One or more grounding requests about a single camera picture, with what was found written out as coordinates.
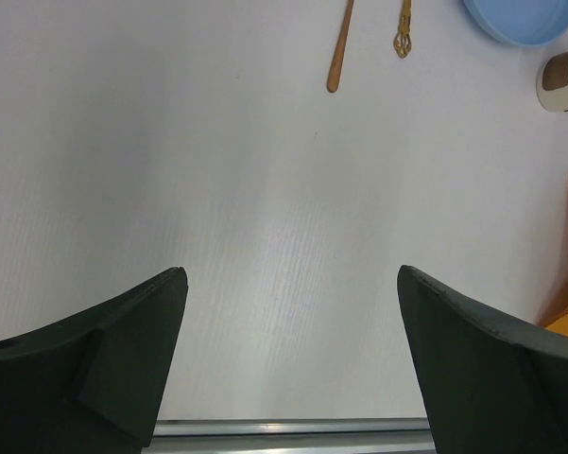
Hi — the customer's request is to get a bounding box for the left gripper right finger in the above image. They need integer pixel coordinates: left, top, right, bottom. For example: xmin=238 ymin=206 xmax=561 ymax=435
xmin=397 ymin=265 xmax=568 ymax=453

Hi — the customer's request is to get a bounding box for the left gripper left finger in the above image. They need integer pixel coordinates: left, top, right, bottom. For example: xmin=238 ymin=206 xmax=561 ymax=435
xmin=0 ymin=267 xmax=188 ymax=453

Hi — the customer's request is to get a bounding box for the rose gold fork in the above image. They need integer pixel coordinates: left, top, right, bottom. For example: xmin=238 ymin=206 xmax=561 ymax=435
xmin=326 ymin=0 xmax=354 ymax=94

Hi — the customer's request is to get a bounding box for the metal cup with paper sleeve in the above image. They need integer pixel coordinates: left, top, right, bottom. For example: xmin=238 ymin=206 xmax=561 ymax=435
xmin=536 ymin=51 xmax=568 ymax=113

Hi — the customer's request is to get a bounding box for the gold ornate spoon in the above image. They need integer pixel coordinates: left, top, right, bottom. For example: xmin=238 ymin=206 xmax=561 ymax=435
xmin=393 ymin=0 xmax=412 ymax=59

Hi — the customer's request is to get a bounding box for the blue plastic plate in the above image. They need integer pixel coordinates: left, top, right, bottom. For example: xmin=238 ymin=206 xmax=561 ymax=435
xmin=463 ymin=0 xmax=568 ymax=48

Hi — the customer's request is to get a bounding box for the aluminium mounting rail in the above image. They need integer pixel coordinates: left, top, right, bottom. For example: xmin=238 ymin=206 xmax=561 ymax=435
xmin=143 ymin=418 xmax=436 ymax=453

